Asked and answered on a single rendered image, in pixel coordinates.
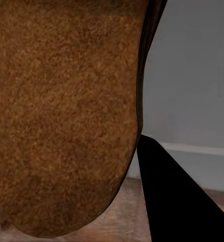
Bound sandal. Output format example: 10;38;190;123
0;0;167;238

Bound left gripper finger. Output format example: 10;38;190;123
136;135;224;242

